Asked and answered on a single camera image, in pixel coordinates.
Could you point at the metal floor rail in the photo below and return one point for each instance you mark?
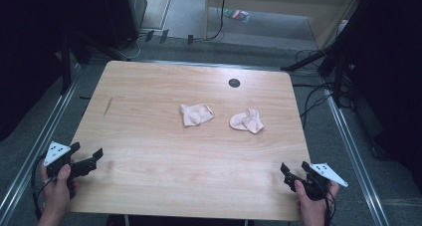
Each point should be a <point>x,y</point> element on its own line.
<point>36,143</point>
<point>351,153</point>

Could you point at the dark cabinet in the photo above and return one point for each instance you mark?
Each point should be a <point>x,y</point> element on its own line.
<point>124,13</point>

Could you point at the person's right hand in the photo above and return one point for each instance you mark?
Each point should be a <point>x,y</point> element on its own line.
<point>313,207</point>

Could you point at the pink sock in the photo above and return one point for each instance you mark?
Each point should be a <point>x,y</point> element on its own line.
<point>248,121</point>
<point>196,114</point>

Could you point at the black plug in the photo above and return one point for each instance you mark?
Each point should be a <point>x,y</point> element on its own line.
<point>164,35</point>
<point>190,39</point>
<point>149,35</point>

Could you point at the black metal stand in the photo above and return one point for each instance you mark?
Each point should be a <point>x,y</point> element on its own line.
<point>338,76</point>
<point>66,66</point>

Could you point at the colourful packet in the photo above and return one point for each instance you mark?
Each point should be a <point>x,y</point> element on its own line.
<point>237,15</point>

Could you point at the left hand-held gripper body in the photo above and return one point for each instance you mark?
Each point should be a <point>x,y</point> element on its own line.
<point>57,158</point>

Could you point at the person's left hand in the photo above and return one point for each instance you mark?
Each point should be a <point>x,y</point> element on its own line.
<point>58,194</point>

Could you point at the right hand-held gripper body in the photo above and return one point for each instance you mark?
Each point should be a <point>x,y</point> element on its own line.
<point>320,181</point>

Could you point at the black round table grommet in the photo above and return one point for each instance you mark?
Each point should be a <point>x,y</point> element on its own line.
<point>234,83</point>

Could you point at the light wooden frame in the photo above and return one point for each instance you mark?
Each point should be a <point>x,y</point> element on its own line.
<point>265,0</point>

